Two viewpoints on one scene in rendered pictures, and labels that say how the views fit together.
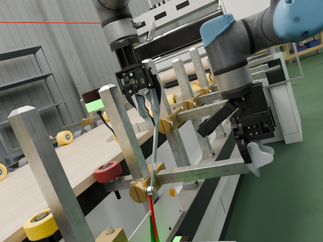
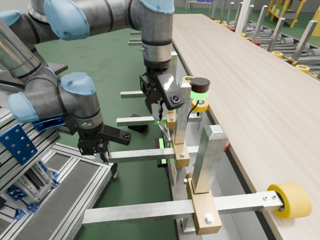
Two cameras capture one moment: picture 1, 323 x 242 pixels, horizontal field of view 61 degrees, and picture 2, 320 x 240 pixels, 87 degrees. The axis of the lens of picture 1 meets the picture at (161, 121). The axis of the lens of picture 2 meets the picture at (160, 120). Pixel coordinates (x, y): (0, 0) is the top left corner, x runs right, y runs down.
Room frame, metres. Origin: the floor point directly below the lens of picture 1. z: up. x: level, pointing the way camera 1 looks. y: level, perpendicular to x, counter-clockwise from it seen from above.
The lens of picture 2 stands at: (1.04, -0.23, 1.37)
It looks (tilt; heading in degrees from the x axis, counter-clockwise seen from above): 40 degrees down; 146
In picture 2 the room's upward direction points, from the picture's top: straight up
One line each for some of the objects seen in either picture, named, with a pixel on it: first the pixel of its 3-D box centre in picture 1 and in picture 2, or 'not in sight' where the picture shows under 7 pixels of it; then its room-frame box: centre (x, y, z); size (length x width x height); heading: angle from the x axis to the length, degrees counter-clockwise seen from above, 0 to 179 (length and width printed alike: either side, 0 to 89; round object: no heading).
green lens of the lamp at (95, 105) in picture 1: (97, 104); (198, 92); (0.72, 0.14, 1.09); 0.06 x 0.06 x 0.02
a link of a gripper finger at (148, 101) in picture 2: (151, 87); (153, 101); (0.68, 0.00, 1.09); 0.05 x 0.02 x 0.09; 82
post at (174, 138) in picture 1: (170, 127); (197, 195); (0.92, -0.02, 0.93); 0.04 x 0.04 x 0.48; 61
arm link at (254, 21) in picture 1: (272, 26); (40, 101); (0.56, -0.28, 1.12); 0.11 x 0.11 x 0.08; 82
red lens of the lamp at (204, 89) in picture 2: (93, 95); (199, 85); (0.72, 0.14, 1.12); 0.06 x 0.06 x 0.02
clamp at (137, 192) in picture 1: (148, 181); (180, 149); (0.72, 0.09, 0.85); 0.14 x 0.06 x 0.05; 151
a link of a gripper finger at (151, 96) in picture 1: (154, 106); (152, 108); (0.66, 0.01, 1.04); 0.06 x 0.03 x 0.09; 172
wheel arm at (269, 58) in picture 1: (237, 67); not in sight; (2.04, -0.66, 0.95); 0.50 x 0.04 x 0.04; 61
